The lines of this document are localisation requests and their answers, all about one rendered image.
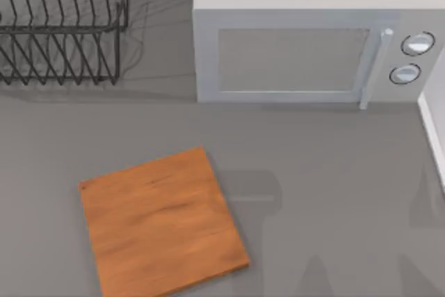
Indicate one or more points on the microwave door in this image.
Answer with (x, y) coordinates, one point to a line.
(292, 60)

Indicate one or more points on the wooden cutting board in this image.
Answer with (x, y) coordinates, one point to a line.
(160, 224)

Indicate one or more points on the microwave knob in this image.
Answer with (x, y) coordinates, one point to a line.
(404, 73)
(417, 43)

